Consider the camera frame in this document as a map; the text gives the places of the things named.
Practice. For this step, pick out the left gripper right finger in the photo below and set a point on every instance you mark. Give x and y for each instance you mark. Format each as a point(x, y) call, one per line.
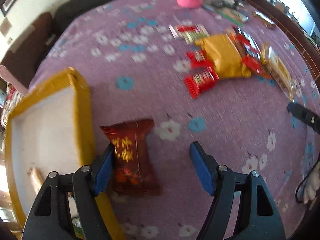
point(258, 216)

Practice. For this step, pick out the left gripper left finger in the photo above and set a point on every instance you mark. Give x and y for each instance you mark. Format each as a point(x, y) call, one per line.
point(50, 215)

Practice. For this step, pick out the orange edged cracker packet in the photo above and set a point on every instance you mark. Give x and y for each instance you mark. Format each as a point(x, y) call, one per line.
point(277, 69)

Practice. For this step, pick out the dark red candy wrapper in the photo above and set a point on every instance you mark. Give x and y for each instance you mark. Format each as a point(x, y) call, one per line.
point(133, 174)

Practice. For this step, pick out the golden yellow snack pouch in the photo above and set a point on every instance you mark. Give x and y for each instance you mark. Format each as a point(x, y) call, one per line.
point(226, 59)

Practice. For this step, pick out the small red candy packet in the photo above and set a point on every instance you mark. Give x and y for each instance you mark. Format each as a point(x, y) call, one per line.
point(201, 82)

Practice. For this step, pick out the white gloved right hand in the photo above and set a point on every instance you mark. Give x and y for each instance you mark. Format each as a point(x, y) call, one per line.
point(312, 185)

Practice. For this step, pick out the yellow cardboard box tray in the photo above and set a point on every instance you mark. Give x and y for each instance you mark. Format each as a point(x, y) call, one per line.
point(51, 130)

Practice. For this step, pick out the red black candy wrapper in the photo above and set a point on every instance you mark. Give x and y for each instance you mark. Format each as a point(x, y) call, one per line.
point(248, 50)

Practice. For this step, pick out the brown wrapped snack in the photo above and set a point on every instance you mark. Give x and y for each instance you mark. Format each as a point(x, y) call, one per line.
point(264, 20)

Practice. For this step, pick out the red green white snack packet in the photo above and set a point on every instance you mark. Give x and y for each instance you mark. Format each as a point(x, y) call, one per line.
point(190, 33)

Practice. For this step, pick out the maroon armchair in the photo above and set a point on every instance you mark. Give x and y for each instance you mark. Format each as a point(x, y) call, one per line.
point(18, 66)

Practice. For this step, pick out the purple floral tablecloth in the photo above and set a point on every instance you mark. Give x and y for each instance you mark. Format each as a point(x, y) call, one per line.
point(135, 69)

